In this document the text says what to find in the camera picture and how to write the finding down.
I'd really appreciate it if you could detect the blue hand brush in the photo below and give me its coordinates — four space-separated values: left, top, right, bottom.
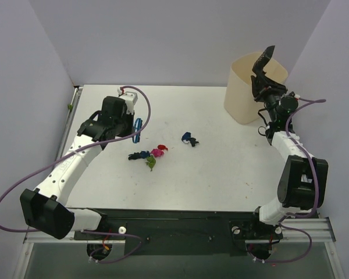
132 118 143 144

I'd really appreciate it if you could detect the black paper scrap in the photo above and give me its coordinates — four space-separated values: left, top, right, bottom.
128 152 141 160
189 137 199 147

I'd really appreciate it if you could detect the pink paper scrap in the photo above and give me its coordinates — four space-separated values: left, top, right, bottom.
150 148 165 158

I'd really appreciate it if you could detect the red paper scrap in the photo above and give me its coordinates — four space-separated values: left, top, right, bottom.
158 144 168 151

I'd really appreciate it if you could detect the green paper scrap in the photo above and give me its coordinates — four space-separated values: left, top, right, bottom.
146 155 156 171

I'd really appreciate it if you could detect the dark blue paper scrap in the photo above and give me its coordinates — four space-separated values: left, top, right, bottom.
181 132 191 142

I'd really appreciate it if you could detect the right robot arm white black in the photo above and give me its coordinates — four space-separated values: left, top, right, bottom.
248 45 329 238

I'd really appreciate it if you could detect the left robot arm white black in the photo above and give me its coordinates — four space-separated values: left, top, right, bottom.
20 92 138 239

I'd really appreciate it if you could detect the cream plastic waste bin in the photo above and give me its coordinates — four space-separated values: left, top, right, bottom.
223 51 289 125

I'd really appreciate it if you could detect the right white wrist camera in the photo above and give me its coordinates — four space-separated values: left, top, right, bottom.
286 91 300 100

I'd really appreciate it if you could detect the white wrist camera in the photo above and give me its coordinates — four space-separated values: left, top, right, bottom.
117 88 138 115
286 91 300 100

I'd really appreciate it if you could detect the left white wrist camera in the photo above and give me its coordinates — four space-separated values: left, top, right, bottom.
117 88 138 115

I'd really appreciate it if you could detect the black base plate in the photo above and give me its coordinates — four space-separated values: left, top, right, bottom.
39 208 286 258

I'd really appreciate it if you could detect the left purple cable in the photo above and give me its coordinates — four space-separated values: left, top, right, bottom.
0 85 151 264

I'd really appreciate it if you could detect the aluminium frame rail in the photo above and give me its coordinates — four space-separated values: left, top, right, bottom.
24 218 336 244

